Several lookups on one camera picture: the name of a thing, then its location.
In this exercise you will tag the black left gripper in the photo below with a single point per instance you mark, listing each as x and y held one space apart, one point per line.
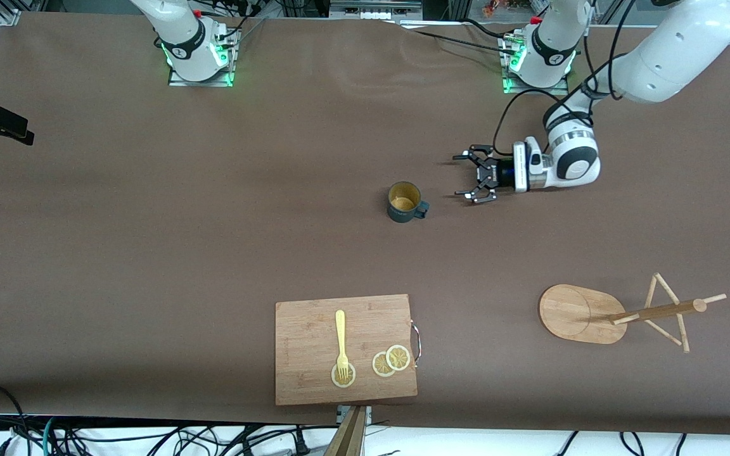
502 173

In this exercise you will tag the dark green ribbed cup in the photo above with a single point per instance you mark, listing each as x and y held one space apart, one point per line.
403 206

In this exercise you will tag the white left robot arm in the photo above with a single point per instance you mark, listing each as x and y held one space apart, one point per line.
669 57

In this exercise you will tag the wooden cup rack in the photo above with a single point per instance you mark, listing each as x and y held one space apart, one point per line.
574 313

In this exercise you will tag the grey electrical box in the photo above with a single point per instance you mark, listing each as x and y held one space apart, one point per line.
374 7

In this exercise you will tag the lemon slice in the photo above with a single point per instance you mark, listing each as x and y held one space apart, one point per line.
343 379
380 366
398 357

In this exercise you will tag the yellow plastic fork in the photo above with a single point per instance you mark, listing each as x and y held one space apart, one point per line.
340 332

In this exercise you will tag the wooden cutting board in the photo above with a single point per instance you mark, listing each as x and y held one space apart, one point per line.
314 342

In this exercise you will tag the wooden tripod leg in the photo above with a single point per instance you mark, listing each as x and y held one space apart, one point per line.
347 437

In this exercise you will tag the aluminium left arm base plate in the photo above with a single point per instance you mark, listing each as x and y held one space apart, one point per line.
509 79

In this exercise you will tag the aluminium right arm base plate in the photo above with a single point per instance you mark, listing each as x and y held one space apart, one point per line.
230 63

